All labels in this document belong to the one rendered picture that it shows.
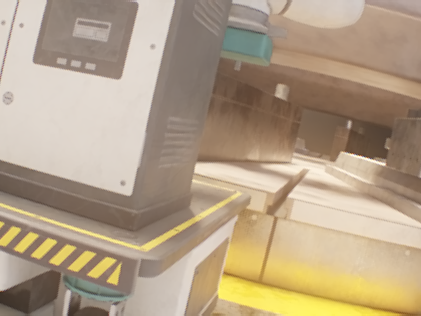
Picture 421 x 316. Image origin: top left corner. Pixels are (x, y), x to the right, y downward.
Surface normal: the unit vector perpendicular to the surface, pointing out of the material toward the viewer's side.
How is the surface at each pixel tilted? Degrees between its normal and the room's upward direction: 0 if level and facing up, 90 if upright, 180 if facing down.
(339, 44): 90
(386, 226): 90
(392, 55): 90
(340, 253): 90
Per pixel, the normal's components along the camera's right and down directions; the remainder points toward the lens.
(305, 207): -0.21, 0.04
